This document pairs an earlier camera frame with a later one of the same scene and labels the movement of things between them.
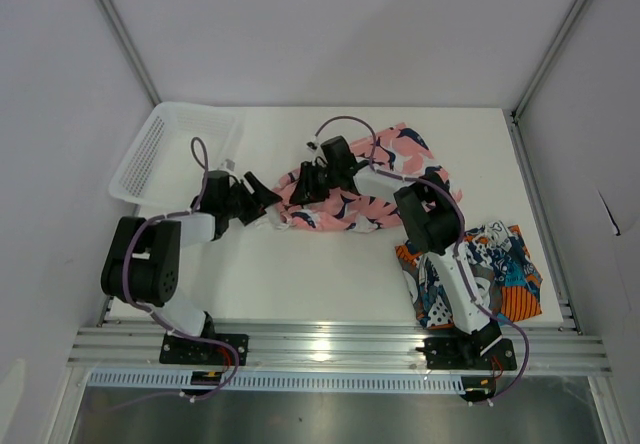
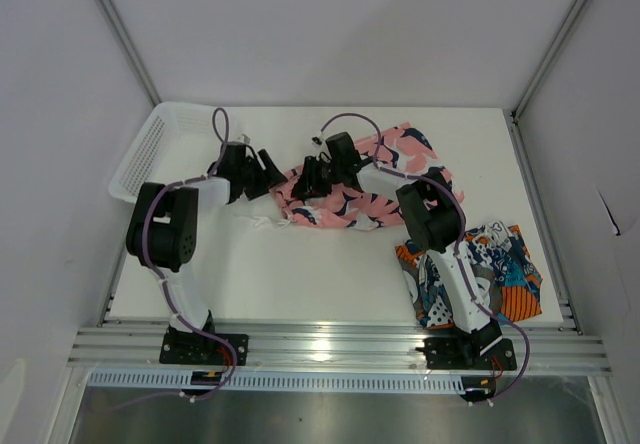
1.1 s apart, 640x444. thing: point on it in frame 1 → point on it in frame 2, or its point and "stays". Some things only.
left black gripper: [265, 196] → [270, 176]
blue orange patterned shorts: [500, 265] stays
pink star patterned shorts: [386, 160] stays
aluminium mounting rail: [332, 352] stays
